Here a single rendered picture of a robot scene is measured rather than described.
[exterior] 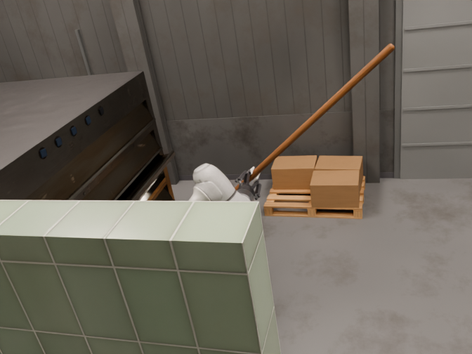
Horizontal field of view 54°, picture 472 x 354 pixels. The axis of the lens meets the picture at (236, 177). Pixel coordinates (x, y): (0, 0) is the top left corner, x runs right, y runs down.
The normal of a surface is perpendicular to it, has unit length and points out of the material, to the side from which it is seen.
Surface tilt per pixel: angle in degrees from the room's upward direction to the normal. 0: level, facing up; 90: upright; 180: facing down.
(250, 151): 90
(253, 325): 90
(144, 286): 90
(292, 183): 90
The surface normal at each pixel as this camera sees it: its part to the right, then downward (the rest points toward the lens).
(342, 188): -0.25, 0.48
